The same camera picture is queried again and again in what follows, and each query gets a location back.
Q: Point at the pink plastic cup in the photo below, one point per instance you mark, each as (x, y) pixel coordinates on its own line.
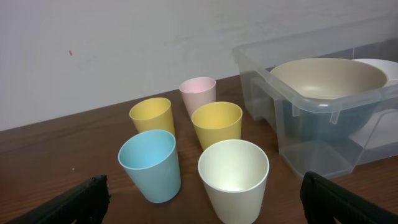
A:
(197, 92)

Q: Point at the beige large bowl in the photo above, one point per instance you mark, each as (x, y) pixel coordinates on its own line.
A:
(329, 78)

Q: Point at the clear plastic storage container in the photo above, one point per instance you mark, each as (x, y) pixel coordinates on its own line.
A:
(264, 93)

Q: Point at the yellow plastic cup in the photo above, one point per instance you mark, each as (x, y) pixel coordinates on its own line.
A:
(217, 121)
(153, 113)

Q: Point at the light blue plastic cup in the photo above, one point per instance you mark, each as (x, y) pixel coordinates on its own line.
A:
(151, 161)

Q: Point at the white small bowl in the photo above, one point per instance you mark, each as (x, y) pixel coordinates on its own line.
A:
(390, 68)

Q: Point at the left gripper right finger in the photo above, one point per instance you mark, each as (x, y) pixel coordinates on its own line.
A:
(326, 202)

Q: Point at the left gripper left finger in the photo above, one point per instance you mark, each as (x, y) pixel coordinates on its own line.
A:
(85, 203)

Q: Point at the yellow plastic cup far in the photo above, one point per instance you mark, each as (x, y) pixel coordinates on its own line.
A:
(153, 113)

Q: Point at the yellow plastic cup near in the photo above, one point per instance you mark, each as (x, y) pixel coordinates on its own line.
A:
(217, 121)

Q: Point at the pale green plastic cup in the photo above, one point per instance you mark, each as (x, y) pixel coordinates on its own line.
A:
(234, 173)

